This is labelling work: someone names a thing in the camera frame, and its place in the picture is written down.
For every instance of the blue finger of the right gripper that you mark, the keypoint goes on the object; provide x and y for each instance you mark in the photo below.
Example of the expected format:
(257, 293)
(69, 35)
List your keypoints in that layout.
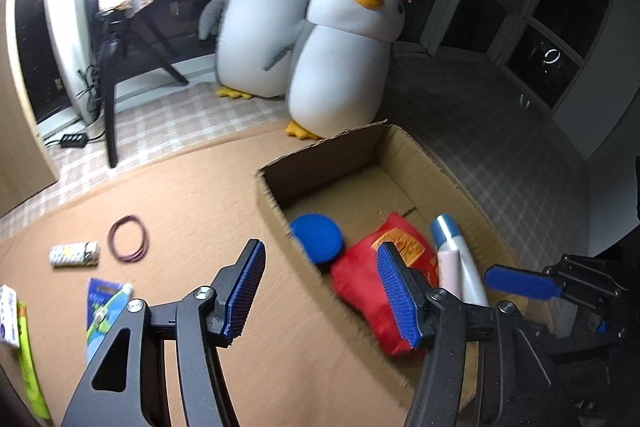
(522, 282)

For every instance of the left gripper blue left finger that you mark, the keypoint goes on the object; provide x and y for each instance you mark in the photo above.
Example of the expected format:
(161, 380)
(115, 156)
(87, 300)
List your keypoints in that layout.
(235, 287)

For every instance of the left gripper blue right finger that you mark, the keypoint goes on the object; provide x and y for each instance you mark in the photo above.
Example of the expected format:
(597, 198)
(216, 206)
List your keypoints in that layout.
(415, 304)

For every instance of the white sunscreen bottle blue cap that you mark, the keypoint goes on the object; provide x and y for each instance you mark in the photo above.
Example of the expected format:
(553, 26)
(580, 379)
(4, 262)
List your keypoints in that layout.
(446, 234)

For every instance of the blue round lid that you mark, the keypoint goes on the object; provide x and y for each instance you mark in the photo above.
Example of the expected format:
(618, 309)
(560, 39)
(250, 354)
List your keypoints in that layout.
(321, 238)

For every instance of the blue cartoon card package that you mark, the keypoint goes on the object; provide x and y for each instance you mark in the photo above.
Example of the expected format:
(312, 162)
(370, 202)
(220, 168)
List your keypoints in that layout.
(105, 301)

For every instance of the white tissue pack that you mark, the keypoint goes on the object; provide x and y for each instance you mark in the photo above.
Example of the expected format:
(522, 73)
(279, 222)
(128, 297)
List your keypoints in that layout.
(9, 333)

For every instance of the red packet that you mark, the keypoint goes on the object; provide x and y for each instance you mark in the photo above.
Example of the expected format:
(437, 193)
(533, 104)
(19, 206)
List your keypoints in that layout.
(355, 278)

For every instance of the pink white tube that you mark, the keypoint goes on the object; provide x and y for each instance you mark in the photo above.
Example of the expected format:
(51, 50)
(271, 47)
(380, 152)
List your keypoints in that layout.
(449, 271)

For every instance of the cardboard box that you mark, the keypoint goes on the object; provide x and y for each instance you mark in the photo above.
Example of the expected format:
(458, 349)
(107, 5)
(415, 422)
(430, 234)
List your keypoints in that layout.
(359, 178)

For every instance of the plaid bed sheet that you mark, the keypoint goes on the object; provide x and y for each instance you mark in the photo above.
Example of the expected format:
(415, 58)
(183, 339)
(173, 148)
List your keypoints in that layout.
(518, 167)

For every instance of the patterned white lighter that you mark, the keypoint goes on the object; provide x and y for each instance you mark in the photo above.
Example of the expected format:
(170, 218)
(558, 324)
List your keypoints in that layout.
(75, 255)

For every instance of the green tube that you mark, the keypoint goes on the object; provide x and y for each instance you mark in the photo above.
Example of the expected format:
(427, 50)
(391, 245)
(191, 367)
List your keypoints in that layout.
(34, 393)

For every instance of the black power strip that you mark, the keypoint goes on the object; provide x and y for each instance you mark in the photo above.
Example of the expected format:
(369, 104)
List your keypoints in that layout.
(74, 140)

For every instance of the front penguin plush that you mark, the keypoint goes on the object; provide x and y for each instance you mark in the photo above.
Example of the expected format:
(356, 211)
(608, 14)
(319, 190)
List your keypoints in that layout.
(340, 58)

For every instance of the penguin plush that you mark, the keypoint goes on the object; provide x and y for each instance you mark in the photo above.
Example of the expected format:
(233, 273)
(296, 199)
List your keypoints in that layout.
(340, 58)
(244, 31)

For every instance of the wooden cabinet panel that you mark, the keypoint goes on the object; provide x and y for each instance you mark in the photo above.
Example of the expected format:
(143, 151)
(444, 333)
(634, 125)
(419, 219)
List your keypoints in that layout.
(26, 167)

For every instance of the black tripod stand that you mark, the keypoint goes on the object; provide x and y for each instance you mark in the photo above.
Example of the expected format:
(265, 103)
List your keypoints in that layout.
(117, 37)

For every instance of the rear penguin plush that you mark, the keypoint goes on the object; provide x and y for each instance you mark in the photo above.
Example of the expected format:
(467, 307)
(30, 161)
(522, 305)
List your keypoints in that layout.
(244, 31)

